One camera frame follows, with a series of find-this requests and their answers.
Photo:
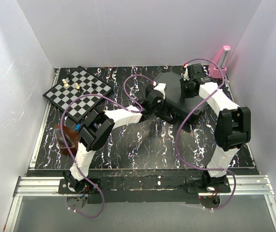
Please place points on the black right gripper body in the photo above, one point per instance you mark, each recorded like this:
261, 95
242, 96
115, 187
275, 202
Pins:
185, 89

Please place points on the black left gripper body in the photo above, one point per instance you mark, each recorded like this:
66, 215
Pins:
160, 110

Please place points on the black poker chip case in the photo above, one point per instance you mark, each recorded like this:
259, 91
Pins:
174, 108

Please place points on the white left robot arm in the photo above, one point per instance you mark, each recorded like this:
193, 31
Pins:
96, 128

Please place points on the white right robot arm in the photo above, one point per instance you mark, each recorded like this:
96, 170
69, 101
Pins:
233, 127

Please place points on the black silver chess board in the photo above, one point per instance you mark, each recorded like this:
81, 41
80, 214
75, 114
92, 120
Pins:
71, 99

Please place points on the blue white flat card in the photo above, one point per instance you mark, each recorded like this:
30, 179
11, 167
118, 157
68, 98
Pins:
77, 127

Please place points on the white chess queen piece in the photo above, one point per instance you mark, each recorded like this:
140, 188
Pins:
65, 83

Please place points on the clear acrylic card holder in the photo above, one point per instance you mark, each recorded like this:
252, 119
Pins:
64, 139

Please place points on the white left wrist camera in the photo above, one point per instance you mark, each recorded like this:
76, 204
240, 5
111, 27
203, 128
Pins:
161, 87

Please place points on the pink capped metal post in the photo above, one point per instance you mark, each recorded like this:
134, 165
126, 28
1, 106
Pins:
221, 59

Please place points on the aluminium front rail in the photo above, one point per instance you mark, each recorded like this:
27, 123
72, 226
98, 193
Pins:
55, 186

